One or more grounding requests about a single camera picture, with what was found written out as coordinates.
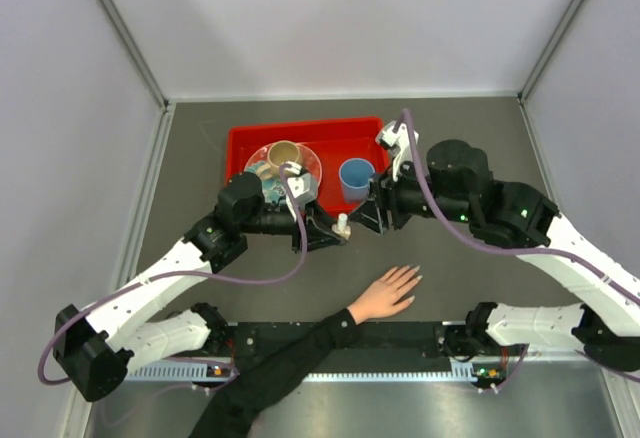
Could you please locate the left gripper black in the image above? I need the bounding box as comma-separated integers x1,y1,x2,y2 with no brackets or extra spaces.
241,200,346,253

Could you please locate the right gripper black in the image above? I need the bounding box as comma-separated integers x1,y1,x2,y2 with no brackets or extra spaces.
347,154,472,236

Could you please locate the nail polish bottle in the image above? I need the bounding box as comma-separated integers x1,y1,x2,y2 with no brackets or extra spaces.
332,213,351,240

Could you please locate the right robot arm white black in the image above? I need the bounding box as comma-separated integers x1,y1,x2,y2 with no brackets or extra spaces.
350,140,639,373

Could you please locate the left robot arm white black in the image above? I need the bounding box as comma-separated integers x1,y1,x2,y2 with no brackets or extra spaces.
45,165,350,402

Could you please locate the black sleeved forearm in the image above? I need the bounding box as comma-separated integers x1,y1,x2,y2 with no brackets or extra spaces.
190,309,357,438

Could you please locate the person's hand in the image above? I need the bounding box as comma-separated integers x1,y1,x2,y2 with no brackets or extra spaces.
347,265,422,325

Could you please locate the blue plastic cup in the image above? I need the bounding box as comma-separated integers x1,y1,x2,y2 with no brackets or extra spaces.
339,158,375,203

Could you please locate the red plastic tray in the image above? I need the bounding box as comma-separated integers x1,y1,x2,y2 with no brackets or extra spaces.
226,116,390,217

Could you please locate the beige ceramic mug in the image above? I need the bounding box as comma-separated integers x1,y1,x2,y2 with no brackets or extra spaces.
256,140,302,180

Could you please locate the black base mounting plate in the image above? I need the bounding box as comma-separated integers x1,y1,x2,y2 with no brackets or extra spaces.
224,319,473,358

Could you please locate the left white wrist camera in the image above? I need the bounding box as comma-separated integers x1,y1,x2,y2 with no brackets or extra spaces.
279,161,319,207

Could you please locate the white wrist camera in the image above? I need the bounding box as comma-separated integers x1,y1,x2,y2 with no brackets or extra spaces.
375,121,414,182
279,161,319,207

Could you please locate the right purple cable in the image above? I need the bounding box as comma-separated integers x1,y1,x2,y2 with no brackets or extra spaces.
394,107,640,389

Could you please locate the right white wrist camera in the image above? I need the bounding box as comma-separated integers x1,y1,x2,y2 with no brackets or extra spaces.
375,121,414,182

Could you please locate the grey slotted cable duct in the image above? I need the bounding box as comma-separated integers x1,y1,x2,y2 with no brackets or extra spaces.
129,357,506,384

